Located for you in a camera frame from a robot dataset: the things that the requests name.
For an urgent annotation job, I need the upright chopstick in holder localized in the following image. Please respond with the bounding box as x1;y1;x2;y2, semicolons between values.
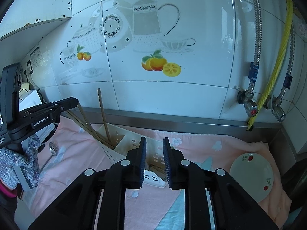
97;88;112;144

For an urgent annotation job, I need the pink towel with blue pattern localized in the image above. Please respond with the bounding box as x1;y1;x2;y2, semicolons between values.
24;117;291;229

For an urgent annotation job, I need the white house-shaped utensil holder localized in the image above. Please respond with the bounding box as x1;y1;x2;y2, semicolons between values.
102;124;167;188

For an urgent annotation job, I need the white wall cabinet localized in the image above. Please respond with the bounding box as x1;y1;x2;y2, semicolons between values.
1;0;72;62

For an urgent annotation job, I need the steel angle valve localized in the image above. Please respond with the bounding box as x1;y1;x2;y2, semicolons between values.
264;96;286;122

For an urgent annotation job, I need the yellow corrugated gas hose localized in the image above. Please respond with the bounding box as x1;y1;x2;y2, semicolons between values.
247;0;295;132

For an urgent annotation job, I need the white floral ceramic plate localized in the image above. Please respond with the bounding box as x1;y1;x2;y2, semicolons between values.
230;153;274;202

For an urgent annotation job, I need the metal slotted spoon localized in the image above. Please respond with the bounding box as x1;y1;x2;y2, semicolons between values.
38;141;59;173

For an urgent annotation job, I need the red-handled water valve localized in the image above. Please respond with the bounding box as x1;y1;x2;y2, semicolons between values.
235;86;259;117

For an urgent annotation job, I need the braided steel water hose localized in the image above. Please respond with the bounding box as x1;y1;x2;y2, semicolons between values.
247;0;263;96

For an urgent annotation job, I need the black wall socket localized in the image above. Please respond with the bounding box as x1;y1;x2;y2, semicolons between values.
26;60;33;75

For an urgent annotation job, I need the wall instruction sticker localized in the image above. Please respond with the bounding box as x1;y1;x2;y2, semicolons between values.
30;45;47;69

